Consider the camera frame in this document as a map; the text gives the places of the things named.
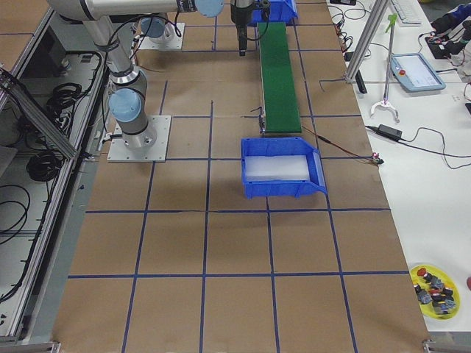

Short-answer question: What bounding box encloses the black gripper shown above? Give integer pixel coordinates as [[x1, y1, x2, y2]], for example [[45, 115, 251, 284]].
[[230, 0, 252, 56]]

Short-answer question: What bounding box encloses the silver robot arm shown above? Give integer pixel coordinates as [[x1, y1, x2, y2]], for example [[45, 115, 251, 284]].
[[49, 1, 224, 149], [141, 17, 166, 39]]

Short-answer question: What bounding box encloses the left blue plastic bin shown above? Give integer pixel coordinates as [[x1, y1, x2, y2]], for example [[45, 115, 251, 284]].
[[249, 0, 298, 26]]

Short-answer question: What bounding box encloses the blue plastic bin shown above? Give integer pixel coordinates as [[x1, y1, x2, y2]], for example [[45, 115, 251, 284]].
[[249, 0, 298, 26], [241, 137, 327, 199]]

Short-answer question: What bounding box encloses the green conveyor belt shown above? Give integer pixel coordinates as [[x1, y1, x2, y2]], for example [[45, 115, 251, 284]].
[[258, 22, 302, 134]]

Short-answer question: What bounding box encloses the right blue plastic bin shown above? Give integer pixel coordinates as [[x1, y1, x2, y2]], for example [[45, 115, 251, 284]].
[[241, 137, 327, 199]]

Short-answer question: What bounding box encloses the black handheld device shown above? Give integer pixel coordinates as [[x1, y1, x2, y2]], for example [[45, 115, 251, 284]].
[[355, 70, 368, 94]]

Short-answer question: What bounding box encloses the white foam pad right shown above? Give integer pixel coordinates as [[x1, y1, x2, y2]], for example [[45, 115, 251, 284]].
[[244, 155, 310, 182]]

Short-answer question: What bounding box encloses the grabber reacher tool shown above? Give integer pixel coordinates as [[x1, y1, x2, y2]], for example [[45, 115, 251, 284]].
[[370, 13, 400, 123]]

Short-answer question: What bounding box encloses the white keyboard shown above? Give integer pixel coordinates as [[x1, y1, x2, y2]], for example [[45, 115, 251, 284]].
[[390, 0, 422, 26]]

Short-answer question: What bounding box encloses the black power adapter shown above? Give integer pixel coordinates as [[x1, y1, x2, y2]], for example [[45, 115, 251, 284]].
[[378, 124, 402, 141]]

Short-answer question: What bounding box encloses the blue teach pendant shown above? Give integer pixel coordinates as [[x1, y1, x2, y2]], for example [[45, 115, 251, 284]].
[[391, 53, 446, 93]]

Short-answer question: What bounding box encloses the yellow plate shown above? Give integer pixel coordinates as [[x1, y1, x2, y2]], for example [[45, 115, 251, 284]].
[[409, 264, 461, 320]]

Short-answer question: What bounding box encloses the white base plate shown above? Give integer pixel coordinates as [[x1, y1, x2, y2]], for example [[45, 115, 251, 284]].
[[140, 20, 185, 51], [107, 115, 171, 163]]

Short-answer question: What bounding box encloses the aluminium frame post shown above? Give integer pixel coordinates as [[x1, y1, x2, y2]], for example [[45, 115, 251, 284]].
[[344, 0, 389, 82]]

